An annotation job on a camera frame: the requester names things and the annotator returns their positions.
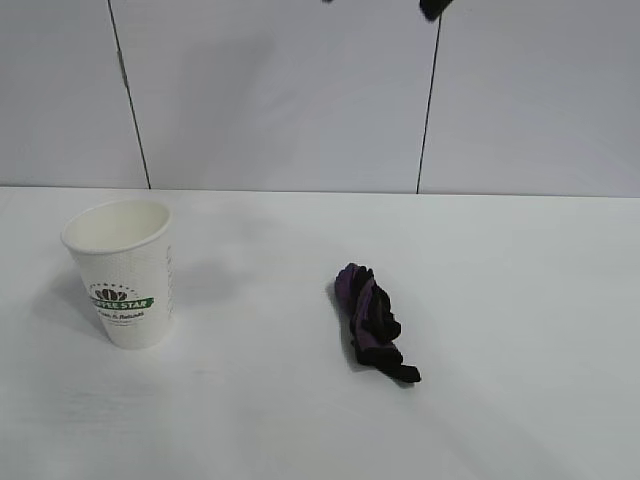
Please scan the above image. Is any purple and black cloth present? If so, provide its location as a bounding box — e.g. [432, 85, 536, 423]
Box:
[333, 261, 423, 386]

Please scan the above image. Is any white paper coffee cup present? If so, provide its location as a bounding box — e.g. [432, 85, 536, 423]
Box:
[60, 198, 176, 350]

